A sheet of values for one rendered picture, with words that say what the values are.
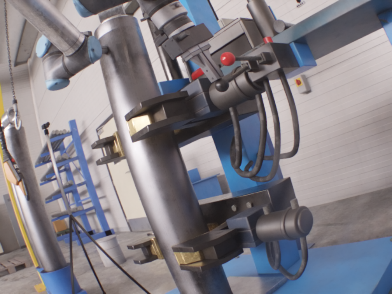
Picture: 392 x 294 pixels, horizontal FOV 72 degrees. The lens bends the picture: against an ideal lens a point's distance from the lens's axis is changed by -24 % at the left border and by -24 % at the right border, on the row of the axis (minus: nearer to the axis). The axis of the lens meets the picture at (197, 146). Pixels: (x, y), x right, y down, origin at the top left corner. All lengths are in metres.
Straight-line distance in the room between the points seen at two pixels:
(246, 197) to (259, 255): 0.49
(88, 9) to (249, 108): 0.75
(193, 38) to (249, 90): 0.27
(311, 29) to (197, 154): 3.50
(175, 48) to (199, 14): 0.92
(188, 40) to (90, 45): 0.34
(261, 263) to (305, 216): 0.70
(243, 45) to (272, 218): 0.58
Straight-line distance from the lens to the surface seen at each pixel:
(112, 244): 3.75
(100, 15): 1.52
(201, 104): 1.13
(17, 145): 2.46
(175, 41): 0.80
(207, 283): 1.33
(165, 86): 1.60
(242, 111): 1.23
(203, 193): 3.74
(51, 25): 0.96
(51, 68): 1.11
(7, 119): 2.56
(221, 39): 1.23
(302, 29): 1.01
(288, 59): 0.98
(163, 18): 0.84
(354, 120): 2.93
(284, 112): 3.31
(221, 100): 1.10
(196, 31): 0.86
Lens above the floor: 0.75
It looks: 3 degrees up
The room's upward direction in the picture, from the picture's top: 19 degrees counter-clockwise
